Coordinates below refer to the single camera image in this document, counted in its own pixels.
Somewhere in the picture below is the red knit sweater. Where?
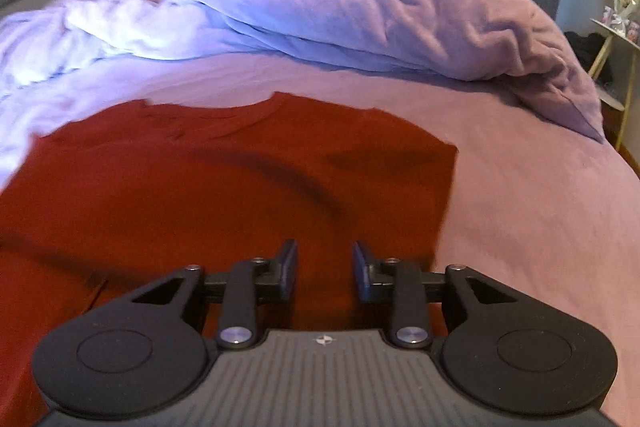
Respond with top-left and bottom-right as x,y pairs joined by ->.
1,93 -> 457,426

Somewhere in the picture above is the pink bed sheet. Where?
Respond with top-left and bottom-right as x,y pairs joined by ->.
1,53 -> 639,426

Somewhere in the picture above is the light wooden side table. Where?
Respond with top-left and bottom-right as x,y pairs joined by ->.
588,18 -> 639,152

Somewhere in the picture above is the lilac crumpled duvet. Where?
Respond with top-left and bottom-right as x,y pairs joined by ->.
1,0 -> 604,141

